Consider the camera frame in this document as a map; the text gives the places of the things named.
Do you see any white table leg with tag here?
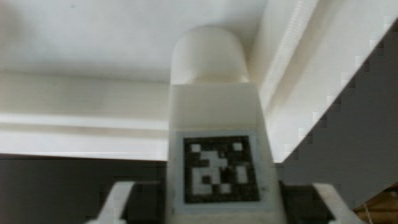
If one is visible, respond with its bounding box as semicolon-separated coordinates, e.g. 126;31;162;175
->
165;26;288;224

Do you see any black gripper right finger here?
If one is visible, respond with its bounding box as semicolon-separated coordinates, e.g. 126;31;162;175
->
279;183;366;224

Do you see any white square table top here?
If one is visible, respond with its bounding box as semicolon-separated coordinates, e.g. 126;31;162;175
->
0;0;398;160

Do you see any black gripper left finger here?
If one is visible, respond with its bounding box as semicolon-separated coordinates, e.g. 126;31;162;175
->
85;180;165;224

